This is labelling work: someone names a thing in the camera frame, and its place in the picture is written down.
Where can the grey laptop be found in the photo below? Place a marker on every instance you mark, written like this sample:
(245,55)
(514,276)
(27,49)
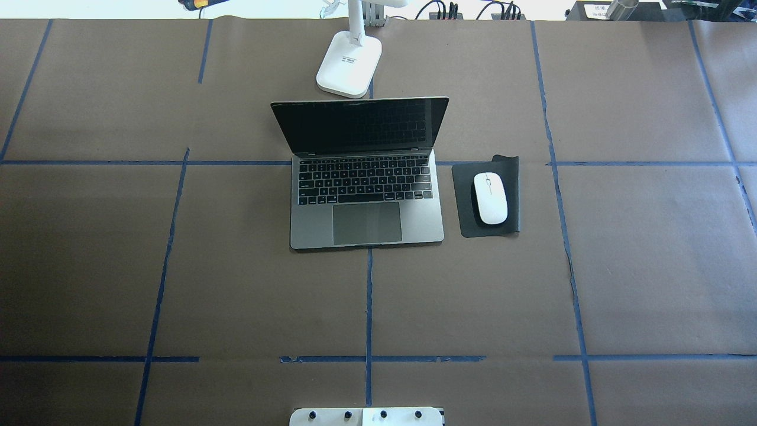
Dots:
(363,171)

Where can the black mouse pad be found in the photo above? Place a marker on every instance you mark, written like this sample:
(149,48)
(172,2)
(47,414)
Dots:
(463,175)

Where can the white computer mouse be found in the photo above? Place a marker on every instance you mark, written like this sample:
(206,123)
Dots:
(490,198)

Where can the white desk lamp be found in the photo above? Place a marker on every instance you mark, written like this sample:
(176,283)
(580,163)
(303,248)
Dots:
(351,59)

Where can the white reacher stick tool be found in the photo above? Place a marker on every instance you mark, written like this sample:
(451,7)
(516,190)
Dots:
(329,8)

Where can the aluminium frame post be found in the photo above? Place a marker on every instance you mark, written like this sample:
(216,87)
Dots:
(373,14)

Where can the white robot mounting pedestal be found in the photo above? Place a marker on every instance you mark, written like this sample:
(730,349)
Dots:
(397,415)

